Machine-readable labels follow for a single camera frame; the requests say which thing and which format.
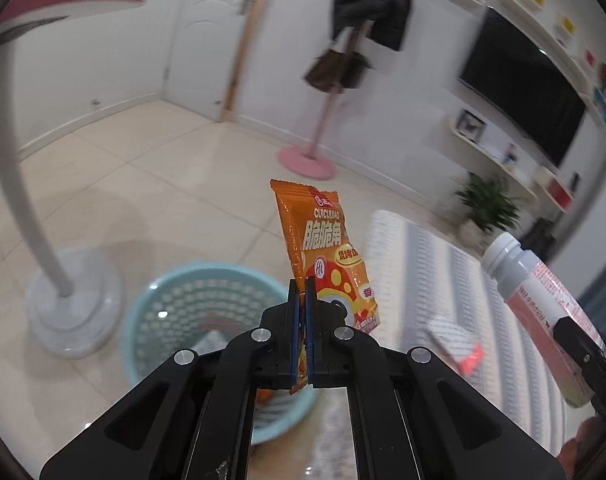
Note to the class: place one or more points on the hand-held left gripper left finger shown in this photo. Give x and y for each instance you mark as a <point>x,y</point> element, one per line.
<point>294,340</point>

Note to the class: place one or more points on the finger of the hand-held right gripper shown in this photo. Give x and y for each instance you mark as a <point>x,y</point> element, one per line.
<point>578,345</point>

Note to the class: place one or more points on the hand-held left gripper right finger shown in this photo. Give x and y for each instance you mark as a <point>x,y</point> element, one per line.
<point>309,340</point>

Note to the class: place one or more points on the pink white plastic bottle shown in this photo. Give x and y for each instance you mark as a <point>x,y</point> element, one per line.
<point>538,295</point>

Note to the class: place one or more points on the orange snack packet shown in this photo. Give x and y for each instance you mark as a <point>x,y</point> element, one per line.
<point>323,240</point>

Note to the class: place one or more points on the light blue plastic basket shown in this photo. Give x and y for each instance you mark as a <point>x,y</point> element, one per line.
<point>183,300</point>

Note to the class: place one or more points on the person's right hand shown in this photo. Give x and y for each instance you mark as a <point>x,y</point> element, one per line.
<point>580,450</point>

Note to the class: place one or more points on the white and red small packet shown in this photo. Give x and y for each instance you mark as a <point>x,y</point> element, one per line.
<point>453,342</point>

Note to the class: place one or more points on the striped woven tablecloth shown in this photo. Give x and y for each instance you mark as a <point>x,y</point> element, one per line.
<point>423,280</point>

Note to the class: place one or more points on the red white box shelf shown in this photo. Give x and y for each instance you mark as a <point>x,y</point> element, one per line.
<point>560,190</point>

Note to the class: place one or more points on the potted green plant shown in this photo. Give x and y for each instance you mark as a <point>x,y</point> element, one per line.
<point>488,210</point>

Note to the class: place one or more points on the small figurine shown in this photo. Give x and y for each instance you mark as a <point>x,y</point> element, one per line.
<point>509,155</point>

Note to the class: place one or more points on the pink coat rack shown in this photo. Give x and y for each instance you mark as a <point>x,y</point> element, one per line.
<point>323,125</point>

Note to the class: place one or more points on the white floor stand pink top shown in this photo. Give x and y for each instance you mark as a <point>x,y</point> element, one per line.
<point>73,305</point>

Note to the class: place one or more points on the small blue box shelf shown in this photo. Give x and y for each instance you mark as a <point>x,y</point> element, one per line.
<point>603,105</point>

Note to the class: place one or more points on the framed butterfly picture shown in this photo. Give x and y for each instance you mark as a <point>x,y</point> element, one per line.
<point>470,125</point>

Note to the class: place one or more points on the brown handbag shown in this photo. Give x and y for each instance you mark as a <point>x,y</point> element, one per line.
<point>335,70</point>

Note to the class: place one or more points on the red round fan ornament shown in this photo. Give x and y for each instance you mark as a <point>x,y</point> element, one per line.
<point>605,74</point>

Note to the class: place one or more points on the white door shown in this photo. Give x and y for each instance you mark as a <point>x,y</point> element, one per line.
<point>203,45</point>

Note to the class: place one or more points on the black padded jacket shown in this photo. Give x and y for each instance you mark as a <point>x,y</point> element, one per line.
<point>373,5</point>

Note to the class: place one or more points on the curved white wall shelf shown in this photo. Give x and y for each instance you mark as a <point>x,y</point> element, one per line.
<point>488,155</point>

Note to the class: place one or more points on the black wall television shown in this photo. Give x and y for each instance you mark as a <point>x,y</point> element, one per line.
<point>523,85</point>

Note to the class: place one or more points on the long white wall shelf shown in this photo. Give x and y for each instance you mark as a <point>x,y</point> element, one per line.
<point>543,25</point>

